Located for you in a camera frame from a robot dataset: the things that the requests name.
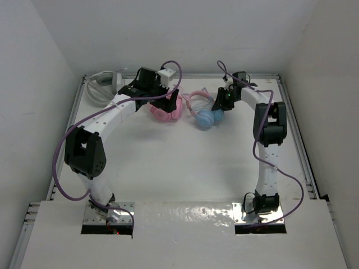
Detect aluminium table frame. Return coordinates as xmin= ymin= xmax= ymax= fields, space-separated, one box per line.
xmin=10 ymin=75 xmax=346 ymax=268

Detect white grey headphones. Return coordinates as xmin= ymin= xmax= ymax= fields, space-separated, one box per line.
xmin=85 ymin=68 xmax=126 ymax=107

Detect purple cable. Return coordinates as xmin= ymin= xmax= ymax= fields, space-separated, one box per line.
xmin=216 ymin=60 xmax=305 ymax=225
xmin=52 ymin=61 xmax=184 ymax=233

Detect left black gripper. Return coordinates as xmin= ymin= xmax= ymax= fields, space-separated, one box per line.
xmin=145 ymin=78 xmax=177 ymax=112

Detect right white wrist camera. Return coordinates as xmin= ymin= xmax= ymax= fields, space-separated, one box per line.
xmin=224 ymin=78 xmax=233 ymax=90

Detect metal base plate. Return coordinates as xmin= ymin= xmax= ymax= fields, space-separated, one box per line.
xmin=232 ymin=202 xmax=284 ymax=225
xmin=83 ymin=201 xmax=135 ymax=225

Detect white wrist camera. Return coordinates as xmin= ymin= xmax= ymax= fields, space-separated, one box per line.
xmin=224 ymin=78 xmax=233 ymax=90
xmin=157 ymin=68 xmax=176 ymax=88

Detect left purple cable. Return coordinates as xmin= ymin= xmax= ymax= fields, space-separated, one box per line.
xmin=52 ymin=61 xmax=184 ymax=233

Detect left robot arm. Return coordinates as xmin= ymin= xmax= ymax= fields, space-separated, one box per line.
xmin=65 ymin=67 xmax=179 ymax=214

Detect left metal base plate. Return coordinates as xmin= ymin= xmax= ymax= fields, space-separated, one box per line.
xmin=83 ymin=201 xmax=135 ymax=225

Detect blue pink cat-ear headphones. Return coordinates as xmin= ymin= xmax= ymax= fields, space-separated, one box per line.
xmin=182 ymin=88 xmax=224 ymax=128

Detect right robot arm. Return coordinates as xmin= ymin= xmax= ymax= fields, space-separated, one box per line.
xmin=213 ymin=72 xmax=287 ymax=215

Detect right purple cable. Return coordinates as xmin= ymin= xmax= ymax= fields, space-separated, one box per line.
xmin=216 ymin=60 xmax=305 ymax=225

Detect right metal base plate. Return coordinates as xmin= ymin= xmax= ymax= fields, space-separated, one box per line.
xmin=232 ymin=202 xmax=284 ymax=225

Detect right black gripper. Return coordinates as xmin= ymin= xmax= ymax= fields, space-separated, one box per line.
xmin=213 ymin=87 xmax=239 ymax=112

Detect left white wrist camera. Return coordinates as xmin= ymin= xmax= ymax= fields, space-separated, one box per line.
xmin=157 ymin=68 xmax=176 ymax=88

